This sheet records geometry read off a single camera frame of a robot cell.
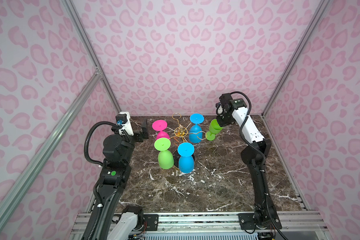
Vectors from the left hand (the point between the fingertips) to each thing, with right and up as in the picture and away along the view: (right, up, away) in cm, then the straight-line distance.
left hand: (134, 116), depth 63 cm
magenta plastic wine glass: (+9, -4, +11) cm, 15 cm away
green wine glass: (+12, -20, +10) cm, 25 cm away
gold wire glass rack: (+20, -7, +10) cm, 23 cm away
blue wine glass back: (+27, 0, +14) cm, 31 cm away
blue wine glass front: (+22, -20, +6) cm, 30 cm away
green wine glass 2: (+40, -5, +27) cm, 48 cm away
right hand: (+46, -1, +31) cm, 55 cm away
